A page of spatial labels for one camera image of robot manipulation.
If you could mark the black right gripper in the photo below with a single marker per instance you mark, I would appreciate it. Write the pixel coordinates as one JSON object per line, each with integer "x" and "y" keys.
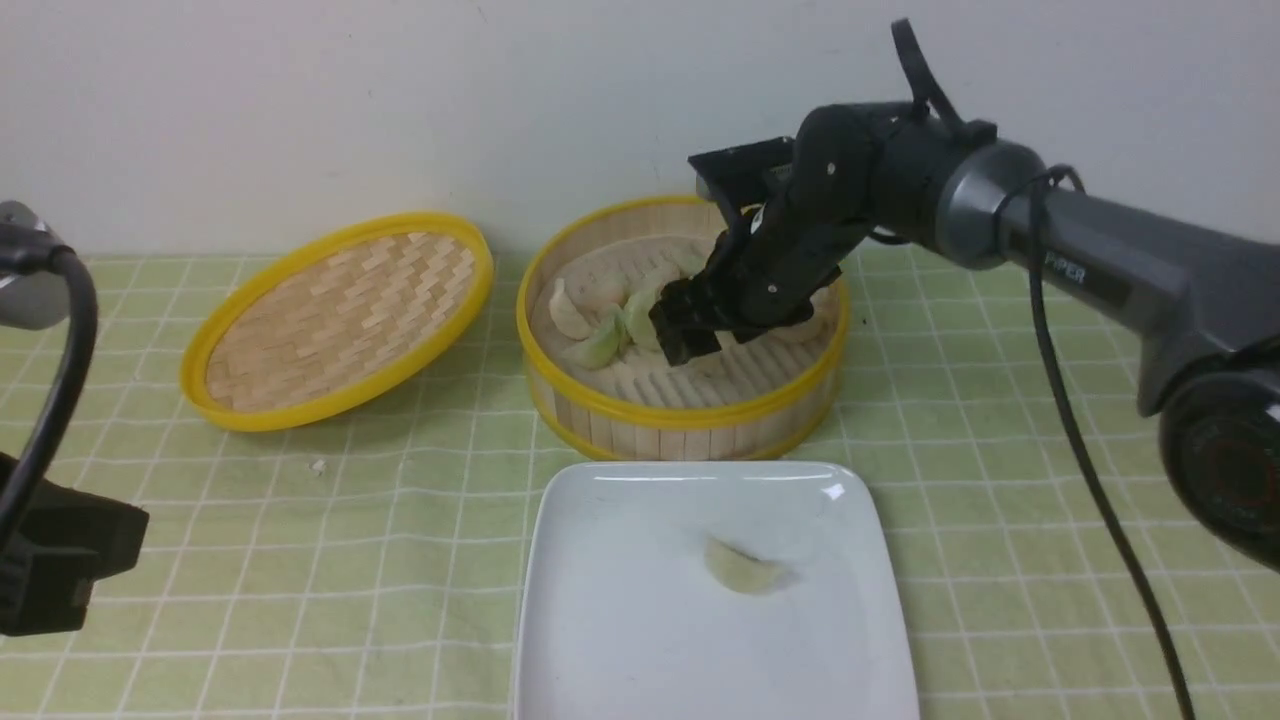
{"x": 762, "y": 274}

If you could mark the white dumpling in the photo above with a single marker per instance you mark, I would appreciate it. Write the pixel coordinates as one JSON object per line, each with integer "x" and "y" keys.
{"x": 739, "y": 571}
{"x": 564, "y": 315}

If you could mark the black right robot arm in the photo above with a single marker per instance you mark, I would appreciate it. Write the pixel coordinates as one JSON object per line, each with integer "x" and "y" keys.
{"x": 1203, "y": 304}

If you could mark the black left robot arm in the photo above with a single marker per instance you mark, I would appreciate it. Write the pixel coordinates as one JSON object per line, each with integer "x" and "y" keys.
{"x": 57, "y": 542}

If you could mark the white square plate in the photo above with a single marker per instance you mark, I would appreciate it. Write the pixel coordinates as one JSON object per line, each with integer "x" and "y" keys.
{"x": 621, "y": 619}

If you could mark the green dumpling centre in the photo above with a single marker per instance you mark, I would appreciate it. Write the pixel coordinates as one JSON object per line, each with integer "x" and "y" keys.
{"x": 636, "y": 317}

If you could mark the green dumpling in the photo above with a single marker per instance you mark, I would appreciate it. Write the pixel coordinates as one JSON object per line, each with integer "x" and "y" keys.
{"x": 602, "y": 347}
{"x": 636, "y": 317}

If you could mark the green dumpling front left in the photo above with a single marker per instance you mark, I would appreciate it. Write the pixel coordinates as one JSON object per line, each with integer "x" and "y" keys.
{"x": 602, "y": 347}

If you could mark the bamboo steamer basket yellow rim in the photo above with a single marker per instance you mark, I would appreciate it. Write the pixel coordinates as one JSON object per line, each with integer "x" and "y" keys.
{"x": 607, "y": 428}

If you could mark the bamboo steamer lid yellow rim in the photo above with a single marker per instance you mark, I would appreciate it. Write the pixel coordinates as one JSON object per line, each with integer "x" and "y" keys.
{"x": 338, "y": 322}

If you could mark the green checkered tablecloth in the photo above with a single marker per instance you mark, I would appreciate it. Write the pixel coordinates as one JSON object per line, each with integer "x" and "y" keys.
{"x": 389, "y": 588}

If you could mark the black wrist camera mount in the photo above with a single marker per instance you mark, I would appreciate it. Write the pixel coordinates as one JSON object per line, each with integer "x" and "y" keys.
{"x": 741, "y": 176}

